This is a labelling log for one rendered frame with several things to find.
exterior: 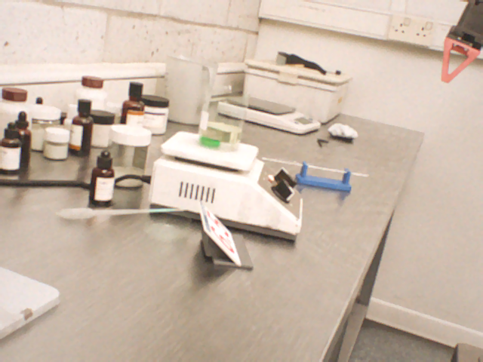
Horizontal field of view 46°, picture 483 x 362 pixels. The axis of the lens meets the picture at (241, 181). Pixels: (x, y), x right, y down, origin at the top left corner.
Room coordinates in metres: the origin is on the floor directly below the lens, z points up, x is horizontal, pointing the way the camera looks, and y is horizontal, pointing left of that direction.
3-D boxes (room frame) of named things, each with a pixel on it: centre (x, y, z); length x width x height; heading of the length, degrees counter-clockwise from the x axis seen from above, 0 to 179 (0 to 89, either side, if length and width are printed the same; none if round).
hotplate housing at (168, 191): (0.76, 0.02, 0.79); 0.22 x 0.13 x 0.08; 86
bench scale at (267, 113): (1.61, -0.04, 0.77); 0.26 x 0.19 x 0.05; 68
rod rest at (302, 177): (1.01, -0.15, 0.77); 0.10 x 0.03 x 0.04; 97
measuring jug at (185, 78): (1.37, 0.16, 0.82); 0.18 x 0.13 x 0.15; 34
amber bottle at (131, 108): (1.08, 0.23, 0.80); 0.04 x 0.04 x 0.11
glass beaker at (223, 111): (0.77, 0.04, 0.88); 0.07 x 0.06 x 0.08; 169
